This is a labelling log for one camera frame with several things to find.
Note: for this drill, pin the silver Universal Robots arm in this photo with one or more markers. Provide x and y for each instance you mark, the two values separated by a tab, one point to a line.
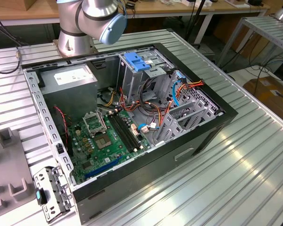
73	40

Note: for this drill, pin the grey metal disk bay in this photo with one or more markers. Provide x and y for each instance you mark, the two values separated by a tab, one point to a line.
172	120

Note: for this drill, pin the black RAM slot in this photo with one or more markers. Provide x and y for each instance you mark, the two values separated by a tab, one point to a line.
123	132
129	130
126	131
120	133

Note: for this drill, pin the grey optical drive cage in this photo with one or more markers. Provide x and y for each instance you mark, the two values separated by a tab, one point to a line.
132	82

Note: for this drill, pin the green motherboard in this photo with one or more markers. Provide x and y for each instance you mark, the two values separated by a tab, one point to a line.
113	150

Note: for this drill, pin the CPU socket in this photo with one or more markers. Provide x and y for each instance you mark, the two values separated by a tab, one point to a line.
103	141

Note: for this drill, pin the blue plastic drive latch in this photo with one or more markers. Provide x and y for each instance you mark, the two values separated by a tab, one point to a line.
135	62

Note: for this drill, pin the black open PC case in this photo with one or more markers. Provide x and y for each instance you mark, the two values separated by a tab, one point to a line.
143	169

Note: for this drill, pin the blue expansion slot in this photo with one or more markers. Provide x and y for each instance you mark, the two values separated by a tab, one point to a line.
103	167

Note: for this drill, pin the grey power supply unit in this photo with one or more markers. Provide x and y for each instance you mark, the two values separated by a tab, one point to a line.
68	99

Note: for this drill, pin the black chipset chip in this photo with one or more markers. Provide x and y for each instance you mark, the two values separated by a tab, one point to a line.
86	164

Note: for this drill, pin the black tripod stand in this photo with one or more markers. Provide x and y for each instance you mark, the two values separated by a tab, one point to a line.
198	14

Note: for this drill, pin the large brown cardboard box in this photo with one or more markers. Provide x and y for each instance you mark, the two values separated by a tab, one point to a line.
266	94

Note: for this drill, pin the brown boxes under side table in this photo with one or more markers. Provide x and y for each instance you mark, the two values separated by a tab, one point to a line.
250	44

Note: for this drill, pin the black latch with teal tab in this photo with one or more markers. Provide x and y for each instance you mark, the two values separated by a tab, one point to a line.
38	195

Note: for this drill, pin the grey parts rack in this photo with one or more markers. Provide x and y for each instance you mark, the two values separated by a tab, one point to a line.
7	164

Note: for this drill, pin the metal slat side table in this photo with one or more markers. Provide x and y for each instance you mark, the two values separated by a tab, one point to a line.
261	26

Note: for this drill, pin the wooden desk with white legs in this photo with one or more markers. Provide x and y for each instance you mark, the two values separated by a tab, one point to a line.
14	11

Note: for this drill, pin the metal card retention bracket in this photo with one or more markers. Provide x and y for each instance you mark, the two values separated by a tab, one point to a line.
61	188

